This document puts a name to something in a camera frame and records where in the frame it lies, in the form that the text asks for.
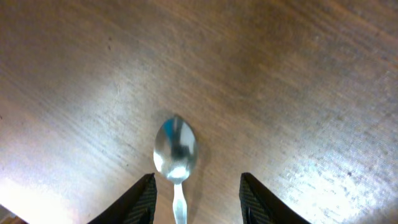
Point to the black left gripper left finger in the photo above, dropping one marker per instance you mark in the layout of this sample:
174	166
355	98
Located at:
135	206

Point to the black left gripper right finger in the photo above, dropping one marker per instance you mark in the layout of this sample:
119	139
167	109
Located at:
259	205

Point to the small metal teaspoon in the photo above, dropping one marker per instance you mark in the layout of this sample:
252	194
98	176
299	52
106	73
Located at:
175	157

